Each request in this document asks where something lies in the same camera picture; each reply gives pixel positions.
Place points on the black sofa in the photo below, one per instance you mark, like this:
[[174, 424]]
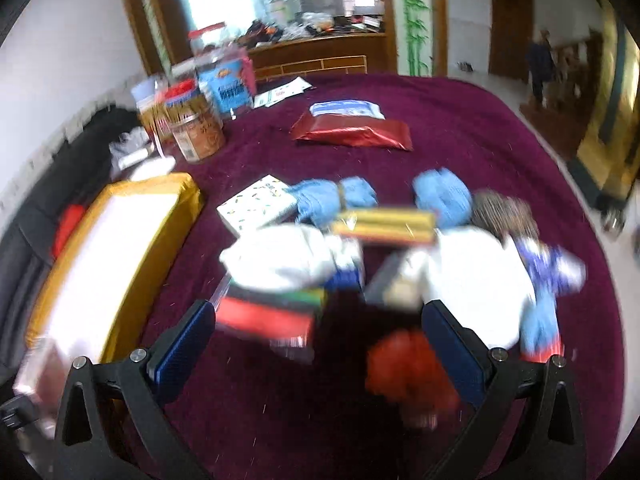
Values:
[[79, 171]]

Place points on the brown knitted yarn bundle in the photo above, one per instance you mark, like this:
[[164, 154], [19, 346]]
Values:
[[503, 216]]

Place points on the small red bag blue cloth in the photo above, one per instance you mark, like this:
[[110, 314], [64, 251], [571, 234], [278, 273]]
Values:
[[403, 367]]

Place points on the red lid clear jar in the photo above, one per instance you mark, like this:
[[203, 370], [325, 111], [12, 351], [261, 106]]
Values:
[[208, 38]]

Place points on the yellow tray white foam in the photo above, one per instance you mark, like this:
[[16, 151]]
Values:
[[102, 287]]

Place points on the white plastic bag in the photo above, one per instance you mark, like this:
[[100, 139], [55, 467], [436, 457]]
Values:
[[129, 149]]

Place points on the white paper leaflet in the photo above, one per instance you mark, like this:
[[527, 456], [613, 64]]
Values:
[[276, 95]]

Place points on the red green black packet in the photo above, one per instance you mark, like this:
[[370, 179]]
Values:
[[282, 319]]

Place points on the clear jar blue label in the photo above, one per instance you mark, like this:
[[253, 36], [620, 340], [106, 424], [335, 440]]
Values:
[[226, 78]]

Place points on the blue white plastic packet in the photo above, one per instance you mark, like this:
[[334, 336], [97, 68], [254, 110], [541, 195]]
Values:
[[551, 268]]

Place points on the clear jar brown label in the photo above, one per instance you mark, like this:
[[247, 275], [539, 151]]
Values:
[[193, 121]]

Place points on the light blue towel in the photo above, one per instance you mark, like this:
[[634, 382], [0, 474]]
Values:
[[442, 193], [318, 201]]

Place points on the lemon pattern tissue pack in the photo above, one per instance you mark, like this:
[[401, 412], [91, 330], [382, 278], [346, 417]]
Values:
[[266, 201]]

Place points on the gold yellow packet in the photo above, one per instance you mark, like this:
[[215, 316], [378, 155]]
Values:
[[386, 226]]

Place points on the blue white flat packet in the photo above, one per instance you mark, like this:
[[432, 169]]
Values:
[[347, 108]]

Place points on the white fleece cloth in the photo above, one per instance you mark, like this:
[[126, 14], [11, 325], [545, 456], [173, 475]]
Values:
[[481, 281]]

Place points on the red bag on sofa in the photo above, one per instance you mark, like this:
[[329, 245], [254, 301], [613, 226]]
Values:
[[69, 221]]

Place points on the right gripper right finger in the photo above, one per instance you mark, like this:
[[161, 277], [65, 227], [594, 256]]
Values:
[[526, 422]]

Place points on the red foil pouch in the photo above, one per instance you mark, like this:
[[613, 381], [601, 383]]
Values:
[[353, 131]]

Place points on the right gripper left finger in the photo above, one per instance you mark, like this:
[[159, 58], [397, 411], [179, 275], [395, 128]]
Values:
[[89, 441]]

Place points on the tied light blue towel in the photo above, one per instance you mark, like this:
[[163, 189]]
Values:
[[318, 201]]

